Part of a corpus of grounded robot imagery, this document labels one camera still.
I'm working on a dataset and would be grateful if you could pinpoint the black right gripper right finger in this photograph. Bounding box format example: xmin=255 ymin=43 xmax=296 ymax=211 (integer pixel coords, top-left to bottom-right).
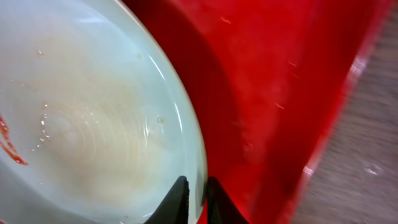
xmin=206 ymin=177 xmax=249 ymax=224

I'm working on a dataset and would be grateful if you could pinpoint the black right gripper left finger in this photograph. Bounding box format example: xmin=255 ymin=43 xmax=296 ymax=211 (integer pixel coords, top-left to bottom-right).
xmin=144 ymin=176 xmax=190 ymax=224

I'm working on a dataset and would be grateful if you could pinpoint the red plastic tray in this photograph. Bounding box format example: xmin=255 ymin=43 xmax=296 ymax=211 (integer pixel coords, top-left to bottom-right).
xmin=126 ymin=0 xmax=392 ymax=223

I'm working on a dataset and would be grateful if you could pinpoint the white plate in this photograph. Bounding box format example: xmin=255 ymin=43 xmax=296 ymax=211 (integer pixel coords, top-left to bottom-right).
xmin=1 ymin=0 xmax=207 ymax=223

